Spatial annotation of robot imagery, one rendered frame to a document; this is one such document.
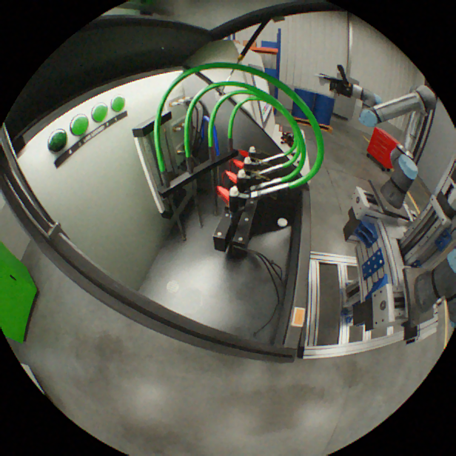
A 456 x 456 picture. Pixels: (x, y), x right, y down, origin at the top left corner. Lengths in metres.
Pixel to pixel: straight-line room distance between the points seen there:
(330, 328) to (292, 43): 7.17
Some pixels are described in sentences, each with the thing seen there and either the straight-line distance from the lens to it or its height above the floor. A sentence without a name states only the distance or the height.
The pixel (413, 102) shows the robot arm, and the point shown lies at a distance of 0.87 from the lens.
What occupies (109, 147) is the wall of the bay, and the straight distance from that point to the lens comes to 0.47.
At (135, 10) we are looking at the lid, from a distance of 0.36.
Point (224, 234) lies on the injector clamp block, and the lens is 0.54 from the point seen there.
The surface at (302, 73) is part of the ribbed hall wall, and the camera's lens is 6.93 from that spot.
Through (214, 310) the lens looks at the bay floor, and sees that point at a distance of 0.60.
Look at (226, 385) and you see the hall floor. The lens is 1.46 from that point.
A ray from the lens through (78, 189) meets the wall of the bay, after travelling 0.42.
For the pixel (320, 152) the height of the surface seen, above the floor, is 1.28.
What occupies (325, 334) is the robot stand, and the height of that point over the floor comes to 0.21.
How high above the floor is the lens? 1.41
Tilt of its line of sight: 52 degrees down
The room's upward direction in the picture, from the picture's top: 1 degrees counter-clockwise
